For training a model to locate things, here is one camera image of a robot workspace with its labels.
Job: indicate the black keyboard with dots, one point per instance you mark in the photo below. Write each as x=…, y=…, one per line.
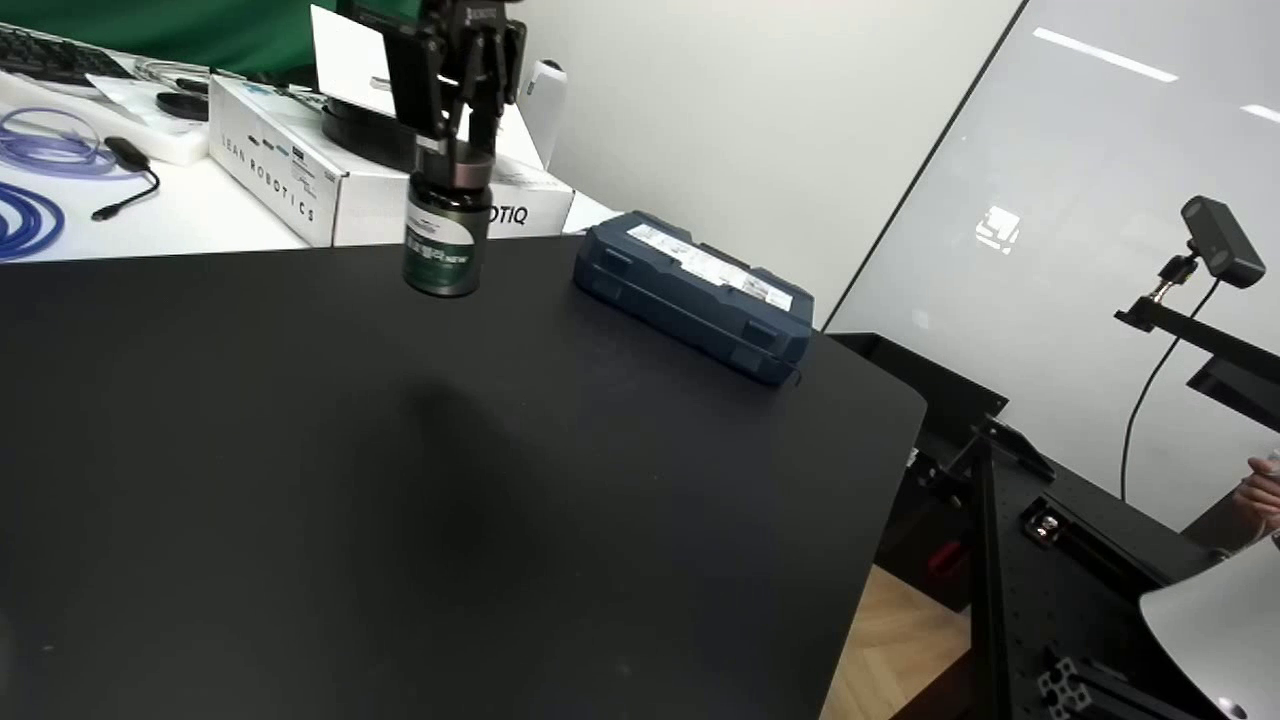
x=55, y=56

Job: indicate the green backdrop cloth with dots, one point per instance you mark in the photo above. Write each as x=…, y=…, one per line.
x=161, y=25

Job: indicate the dark green medicine bottle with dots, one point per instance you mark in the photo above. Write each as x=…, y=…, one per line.
x=447, y=240

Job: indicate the small white box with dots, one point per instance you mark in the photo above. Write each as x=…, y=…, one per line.
x=153, y=126

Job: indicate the black device under board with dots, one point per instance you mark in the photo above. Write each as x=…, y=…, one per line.
x=365, y=136

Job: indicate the blue plastic case white label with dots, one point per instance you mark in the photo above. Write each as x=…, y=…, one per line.
x=695, y=303

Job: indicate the person hand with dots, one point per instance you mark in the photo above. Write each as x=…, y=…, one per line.
x=1262, y=501

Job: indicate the black camera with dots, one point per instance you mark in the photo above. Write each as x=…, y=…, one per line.
x=1220, y=240

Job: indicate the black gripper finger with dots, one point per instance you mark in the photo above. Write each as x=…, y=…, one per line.
x=432, y=114
x=490, y=87

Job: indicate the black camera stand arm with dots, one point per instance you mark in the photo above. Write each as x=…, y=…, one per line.
x=1202, y=333

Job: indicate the white curved sheet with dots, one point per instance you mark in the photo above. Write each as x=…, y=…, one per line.
x=1220, y=627

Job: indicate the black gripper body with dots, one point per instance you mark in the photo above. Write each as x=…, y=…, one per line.
x=453, y=16

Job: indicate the white printed cardboard box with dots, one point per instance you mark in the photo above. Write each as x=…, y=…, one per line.
x=292, y=162

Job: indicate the black metal frame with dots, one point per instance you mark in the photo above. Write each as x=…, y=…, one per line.
x=1012, y=560

